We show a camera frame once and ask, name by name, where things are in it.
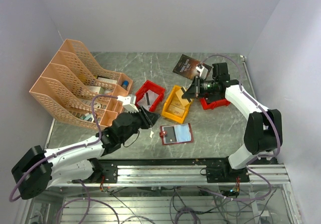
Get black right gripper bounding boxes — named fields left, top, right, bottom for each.
left=182, top=75, right=218, bottom=99

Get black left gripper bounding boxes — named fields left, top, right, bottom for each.
left=120, top=104, right=161, bottom=142

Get gold credit card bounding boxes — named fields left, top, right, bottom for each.
left=175, top=87, right=192, bottom=107

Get white credit card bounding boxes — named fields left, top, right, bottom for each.
left=137, top=90, right=159, bottom=110

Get red plastic bin with cards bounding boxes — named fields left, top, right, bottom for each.
left=135, top=80, right=166, bottom=112

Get yellow plastic bin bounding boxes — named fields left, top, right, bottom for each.
left=162, top=85, right=194, bottom=124

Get red leather card holder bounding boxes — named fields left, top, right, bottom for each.
left=159, top=123, right=194, bottom=146

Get black credit card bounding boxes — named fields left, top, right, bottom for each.
left=164, top=126, right=177, bottom=144

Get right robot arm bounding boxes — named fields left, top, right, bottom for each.
left=182, top=62, right=282, bottom=182

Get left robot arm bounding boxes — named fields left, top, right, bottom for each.
left=9, top=106, right=160, bottom=202

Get gold card in yellow bin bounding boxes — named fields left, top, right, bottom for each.
left=167, top=104, right=185, bottom=118

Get dark booklet three days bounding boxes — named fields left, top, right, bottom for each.
left=173, top=54, right=203, bottom=80

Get blue capped bottle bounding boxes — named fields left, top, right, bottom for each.
left=121, top=80, right=129, bottom=89

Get peach plastic desk organizer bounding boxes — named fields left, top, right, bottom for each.
left=30, top=39, right=133, bottom=130

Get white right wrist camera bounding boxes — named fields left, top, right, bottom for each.
left=196, top=63, right=212, bottom=79

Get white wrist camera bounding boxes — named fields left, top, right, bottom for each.
left=196, top=63, right=212, bottom=79
left=117, top=94, right=138, bottom=113

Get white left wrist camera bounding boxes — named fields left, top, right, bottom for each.
left=117, top=94, right=138, bottom=113

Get aluminium mounting rail frame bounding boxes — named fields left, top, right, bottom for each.
left=17, top=159, right=302, bottom=223

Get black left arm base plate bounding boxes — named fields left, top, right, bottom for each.
left=80, top=165, right=118, bottom=183

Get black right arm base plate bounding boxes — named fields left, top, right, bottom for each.
left=200, top=157, right=250, bottom=183

